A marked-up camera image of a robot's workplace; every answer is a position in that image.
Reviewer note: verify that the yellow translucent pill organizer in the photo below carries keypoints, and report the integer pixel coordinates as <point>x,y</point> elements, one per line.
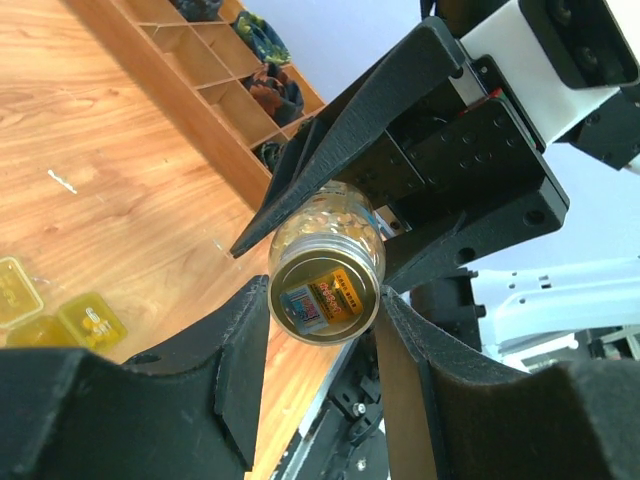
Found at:
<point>85,321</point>

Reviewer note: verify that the dark patterned rolled tie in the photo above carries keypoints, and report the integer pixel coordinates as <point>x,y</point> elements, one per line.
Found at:
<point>269,154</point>

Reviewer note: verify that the brown wooden compartment tray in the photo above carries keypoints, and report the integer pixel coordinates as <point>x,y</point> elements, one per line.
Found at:
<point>195,71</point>

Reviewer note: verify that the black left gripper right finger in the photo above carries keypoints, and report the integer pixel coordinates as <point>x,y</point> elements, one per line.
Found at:
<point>452,413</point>

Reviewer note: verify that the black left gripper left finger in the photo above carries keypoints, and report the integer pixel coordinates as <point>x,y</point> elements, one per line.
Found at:
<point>187,408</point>

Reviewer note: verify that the black orange rolled tie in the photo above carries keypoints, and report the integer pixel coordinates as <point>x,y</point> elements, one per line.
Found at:
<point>278,94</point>

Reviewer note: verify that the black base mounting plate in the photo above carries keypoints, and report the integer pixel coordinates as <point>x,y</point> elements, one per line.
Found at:
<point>342,435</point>

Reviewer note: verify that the blue yellow rolled tie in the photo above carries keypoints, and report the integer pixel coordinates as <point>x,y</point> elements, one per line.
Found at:
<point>261,39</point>

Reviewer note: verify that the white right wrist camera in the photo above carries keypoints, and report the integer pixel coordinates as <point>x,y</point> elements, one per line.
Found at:
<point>562,59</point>

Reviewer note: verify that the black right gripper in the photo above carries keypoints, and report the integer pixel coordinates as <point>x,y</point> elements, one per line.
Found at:
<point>438,167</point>

